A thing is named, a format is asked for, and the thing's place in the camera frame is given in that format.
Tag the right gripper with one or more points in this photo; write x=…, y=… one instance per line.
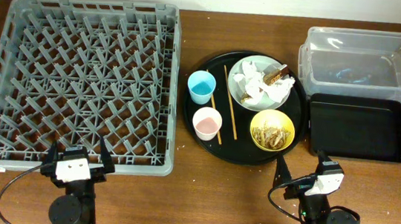
x=282, y=171

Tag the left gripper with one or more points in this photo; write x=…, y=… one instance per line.
x=99, y=174

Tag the brown food scraps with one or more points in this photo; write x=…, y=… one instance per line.
x=270, y=137

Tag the yellow bowl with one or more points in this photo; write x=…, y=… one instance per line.
x=276, y=118

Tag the wooden chopstick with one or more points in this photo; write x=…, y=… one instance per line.
x=216, y=118
x=230, y=104

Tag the brown snack wrapper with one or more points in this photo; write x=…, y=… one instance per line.
x=275, y=75

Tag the grey round plate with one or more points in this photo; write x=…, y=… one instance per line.
x=263, y=63

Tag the white paper tissue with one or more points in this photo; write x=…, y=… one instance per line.
x=250, y=82

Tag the pink plastic cup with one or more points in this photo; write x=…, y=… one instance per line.
x=206, y=122

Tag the light blue plastic cup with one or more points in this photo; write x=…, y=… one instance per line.
x=201, y=85

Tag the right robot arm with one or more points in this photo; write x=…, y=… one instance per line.
x=315, y=209

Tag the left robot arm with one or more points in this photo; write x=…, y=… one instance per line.
x=77, y=206

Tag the grey plastic dishwasher rack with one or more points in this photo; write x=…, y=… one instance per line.
x=98, y=74

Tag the clear plastic waste bin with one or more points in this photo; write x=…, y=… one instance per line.
x=351, y=62

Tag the black rectangular tray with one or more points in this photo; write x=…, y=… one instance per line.
x=355, y=127

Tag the round black serving tray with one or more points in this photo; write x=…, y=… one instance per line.
x=243, y=151

